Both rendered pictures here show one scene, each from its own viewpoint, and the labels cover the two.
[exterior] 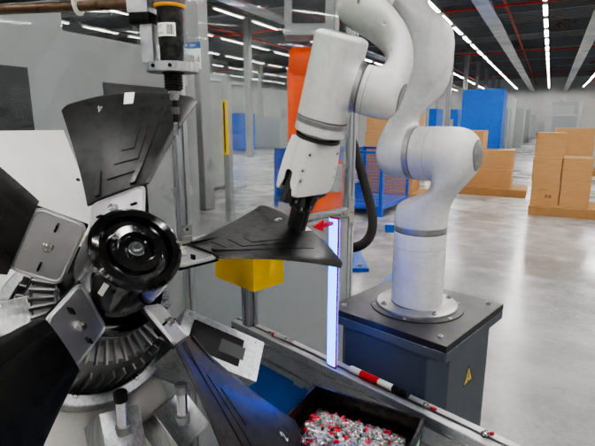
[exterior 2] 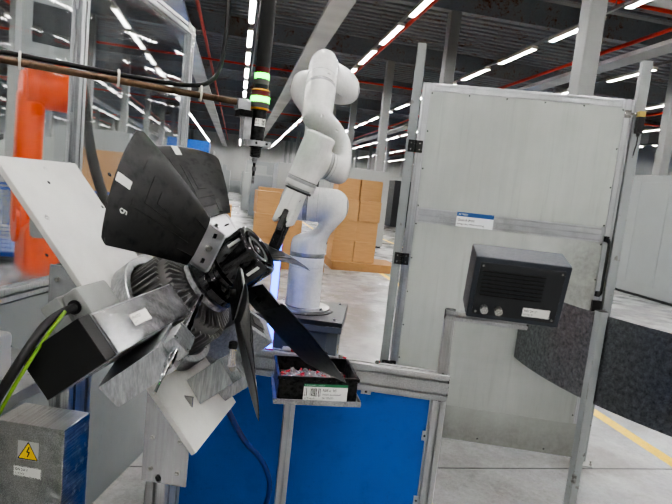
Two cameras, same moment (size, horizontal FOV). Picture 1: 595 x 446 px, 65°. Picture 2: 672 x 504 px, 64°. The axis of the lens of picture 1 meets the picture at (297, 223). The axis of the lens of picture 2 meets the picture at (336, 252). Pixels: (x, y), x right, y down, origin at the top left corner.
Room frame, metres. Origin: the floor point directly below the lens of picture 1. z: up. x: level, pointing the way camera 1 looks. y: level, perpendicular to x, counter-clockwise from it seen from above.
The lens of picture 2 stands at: (-0.42, 0.80, 1.37)
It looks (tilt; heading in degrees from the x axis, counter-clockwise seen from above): 7 degrees down; 321
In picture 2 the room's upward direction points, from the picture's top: 6 degrees clockwise
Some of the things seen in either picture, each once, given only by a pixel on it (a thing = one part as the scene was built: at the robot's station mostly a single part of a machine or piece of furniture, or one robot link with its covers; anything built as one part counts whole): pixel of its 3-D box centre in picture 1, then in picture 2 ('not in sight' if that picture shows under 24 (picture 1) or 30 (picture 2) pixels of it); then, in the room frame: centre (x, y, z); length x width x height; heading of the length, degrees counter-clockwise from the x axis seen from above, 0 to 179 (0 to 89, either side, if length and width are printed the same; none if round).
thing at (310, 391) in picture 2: (348, 442); (314, 378); (0.69, -0.09, 0.85); 0.22 x 0.17 x 0.07; 61
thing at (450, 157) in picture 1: (436, 180); (320, 222); (1.04, -0.31, 1.25); 0.19 x 0.12 x 0.24; 52
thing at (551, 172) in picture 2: not in sight; (503, 256); (1.27, -1.77, 1.10); 1.21 x 0.06 x 2.20; 45
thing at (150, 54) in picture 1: (164, 34); (253, 124); (0.67, 0.18, 1.49); 0.09 x 0.07 x 0.10; 80
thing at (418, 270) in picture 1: (418, 268); (304, 281); (1.06, -0.29, 1.04); 0.19 x 0.19 x 0.18
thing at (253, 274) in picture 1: (248, 265); not in sight; (1.14, 0.12, 1.02); 0.16 x 0.10 x 0.11; 45
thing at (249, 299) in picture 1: (249, 302); not in sight; (1.13, 0.12, 0.92); 0.03 x 0.03 x 0.12; 45
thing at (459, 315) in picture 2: not in sight; (485, 318); (0.48, -0.53, 1.04); 0.24 x 0.03 x 0.03; 45
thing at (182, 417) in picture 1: (181, 403); not in sight; (0.63, 0.17, 0.96); 0.02 x 0.02 x 0.06
